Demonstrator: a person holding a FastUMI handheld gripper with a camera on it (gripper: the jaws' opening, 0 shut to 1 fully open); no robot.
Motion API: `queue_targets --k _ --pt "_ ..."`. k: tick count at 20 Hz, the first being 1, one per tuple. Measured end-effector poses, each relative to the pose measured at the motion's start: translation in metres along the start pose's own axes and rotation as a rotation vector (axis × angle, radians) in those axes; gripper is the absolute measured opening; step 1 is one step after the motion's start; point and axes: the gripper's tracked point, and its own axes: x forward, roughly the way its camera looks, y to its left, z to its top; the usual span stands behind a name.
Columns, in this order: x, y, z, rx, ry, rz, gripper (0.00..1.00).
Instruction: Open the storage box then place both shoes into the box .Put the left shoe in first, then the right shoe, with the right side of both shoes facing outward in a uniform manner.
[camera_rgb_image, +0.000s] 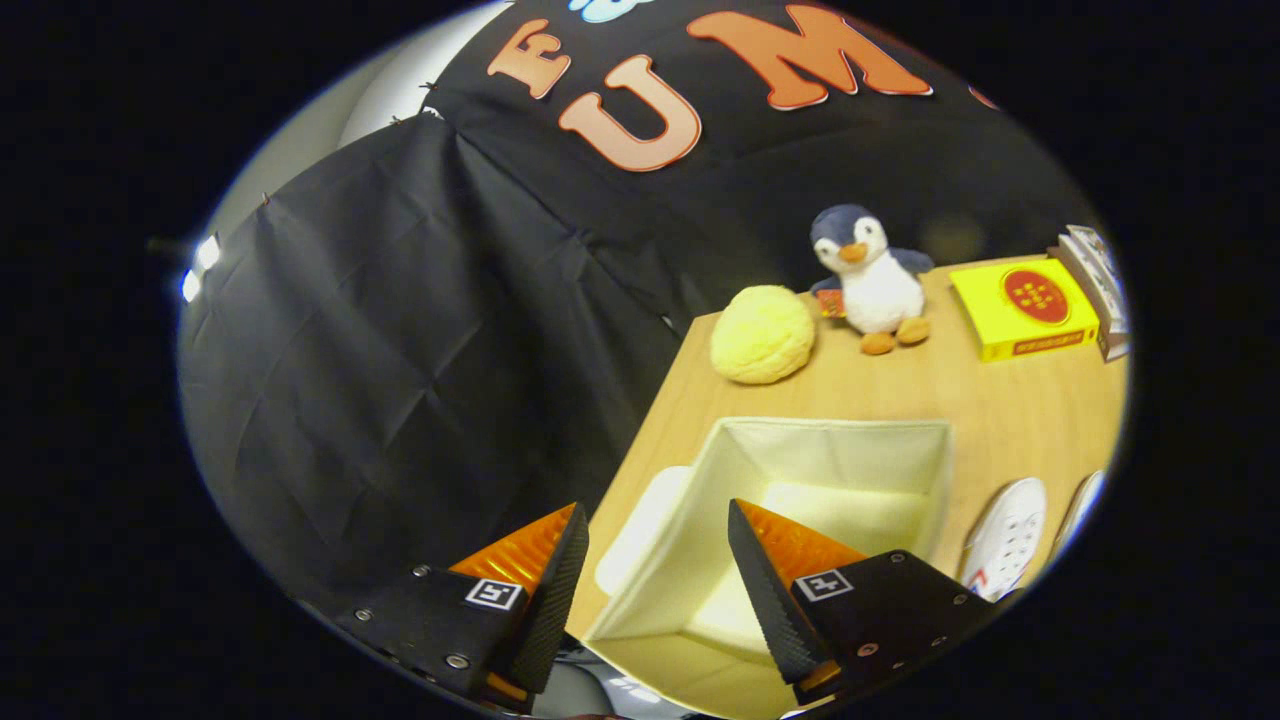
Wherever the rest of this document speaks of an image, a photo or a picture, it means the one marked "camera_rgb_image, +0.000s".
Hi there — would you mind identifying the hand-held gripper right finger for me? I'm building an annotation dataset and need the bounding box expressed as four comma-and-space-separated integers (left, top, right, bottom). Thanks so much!
727, 498, 1001, 706

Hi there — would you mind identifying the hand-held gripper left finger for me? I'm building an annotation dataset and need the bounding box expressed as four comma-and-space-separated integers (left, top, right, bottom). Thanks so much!
335, 502, 591, 713

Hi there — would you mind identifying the beige fabric storage box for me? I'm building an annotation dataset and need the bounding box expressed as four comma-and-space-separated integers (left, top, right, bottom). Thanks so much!
583, 416, 956, 720

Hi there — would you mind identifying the white shoe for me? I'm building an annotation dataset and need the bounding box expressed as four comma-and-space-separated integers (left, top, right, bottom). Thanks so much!
1050, 470, 1109, 561
960, 477, 1048, 603

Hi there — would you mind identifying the yellow plush ball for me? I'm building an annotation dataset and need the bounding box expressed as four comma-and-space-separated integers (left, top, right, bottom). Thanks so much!
710, 285, 816, 386

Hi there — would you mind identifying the black backdrop cloth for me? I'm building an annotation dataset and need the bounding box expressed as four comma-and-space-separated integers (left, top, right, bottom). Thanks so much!
178, 0, 1101, 641

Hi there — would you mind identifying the penguin plush toy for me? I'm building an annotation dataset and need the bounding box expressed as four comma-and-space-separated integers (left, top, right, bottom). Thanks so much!
808, 204, 936, 357

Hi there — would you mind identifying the yellow book with red circle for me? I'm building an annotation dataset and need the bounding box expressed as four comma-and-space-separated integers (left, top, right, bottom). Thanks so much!
948, 258, 1101, 363

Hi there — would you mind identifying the white illustrated book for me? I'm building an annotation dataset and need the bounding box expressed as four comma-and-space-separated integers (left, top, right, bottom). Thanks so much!
1058, 235, 1133, 336
1065, 225, 1129, 316

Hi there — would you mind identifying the ceiling light panel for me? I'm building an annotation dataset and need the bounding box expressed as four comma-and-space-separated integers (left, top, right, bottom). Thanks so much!
180, 235, 223, 303

